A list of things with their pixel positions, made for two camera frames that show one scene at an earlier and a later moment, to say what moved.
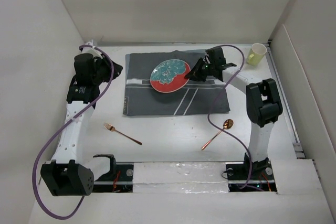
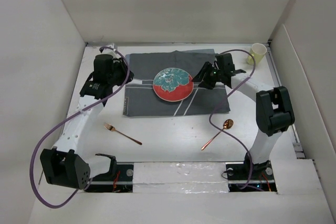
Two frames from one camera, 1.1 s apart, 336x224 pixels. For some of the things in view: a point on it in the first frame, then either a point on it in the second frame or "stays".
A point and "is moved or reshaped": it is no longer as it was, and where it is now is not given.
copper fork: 112,128 stays
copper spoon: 228,124 stays
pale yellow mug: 256,53 stays
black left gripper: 107,63 to 118,63
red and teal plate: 168,75 is moved or reshaped
